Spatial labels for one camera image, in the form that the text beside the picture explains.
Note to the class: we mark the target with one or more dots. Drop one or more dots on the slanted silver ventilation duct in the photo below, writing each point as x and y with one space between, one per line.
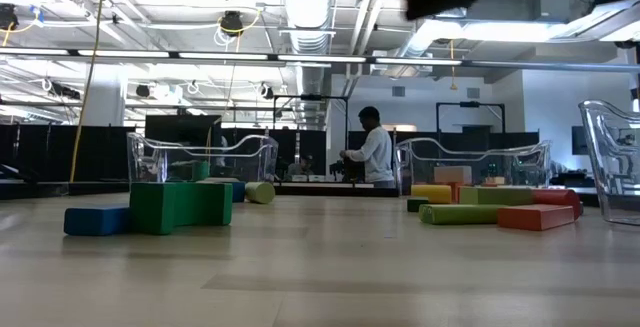
425 34

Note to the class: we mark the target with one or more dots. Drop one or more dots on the black metal gantry frame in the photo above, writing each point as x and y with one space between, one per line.
470 103

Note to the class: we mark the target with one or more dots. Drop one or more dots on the seated person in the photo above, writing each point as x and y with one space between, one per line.
302 166

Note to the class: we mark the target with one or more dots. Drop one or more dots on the natural wood block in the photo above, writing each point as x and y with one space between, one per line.
220 180
452 174

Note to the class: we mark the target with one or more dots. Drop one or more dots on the green arch block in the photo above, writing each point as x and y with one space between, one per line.
165 207

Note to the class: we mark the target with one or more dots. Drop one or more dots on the black device with green light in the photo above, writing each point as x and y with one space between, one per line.
350 171

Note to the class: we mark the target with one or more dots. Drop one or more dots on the dark wall screen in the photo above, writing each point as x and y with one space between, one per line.
587 140

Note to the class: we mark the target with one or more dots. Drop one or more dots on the black overhead camera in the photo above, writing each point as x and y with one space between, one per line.
233 22

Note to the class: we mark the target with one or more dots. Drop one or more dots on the long lime green block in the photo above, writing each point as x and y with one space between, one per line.
460 214

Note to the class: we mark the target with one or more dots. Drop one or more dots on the small lime green block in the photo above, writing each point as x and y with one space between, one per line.
468 195

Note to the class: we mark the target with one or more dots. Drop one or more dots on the small blue arch block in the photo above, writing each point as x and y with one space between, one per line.
239 192

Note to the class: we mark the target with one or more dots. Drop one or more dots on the black partition panels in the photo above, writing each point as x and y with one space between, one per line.
100 152

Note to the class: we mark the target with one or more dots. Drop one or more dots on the lime green wooden block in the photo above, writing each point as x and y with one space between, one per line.
505 196

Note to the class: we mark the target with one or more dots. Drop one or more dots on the lime green wooden cylinder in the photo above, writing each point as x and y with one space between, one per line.
260 193

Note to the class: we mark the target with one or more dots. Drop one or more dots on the clear plastic bin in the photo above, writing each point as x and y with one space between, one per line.
540 162
615 177
150 162

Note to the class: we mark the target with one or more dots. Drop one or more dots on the standing person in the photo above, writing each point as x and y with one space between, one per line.
377 152

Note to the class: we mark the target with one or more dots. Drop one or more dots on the blue flat block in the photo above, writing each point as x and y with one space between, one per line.
95 220

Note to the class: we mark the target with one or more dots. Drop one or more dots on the long red-orange wooden block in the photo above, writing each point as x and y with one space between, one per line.
535 217

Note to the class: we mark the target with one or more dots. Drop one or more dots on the long ceiling light strip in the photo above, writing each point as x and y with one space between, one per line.
225 56

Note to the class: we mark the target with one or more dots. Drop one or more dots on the long green wooden block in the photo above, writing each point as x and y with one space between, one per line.
417 204

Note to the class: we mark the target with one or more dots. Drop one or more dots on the yellow wooden cylinder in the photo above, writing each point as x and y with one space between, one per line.
431 194

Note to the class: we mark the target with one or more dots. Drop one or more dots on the square wall vent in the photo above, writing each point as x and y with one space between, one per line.
398 91
473 92

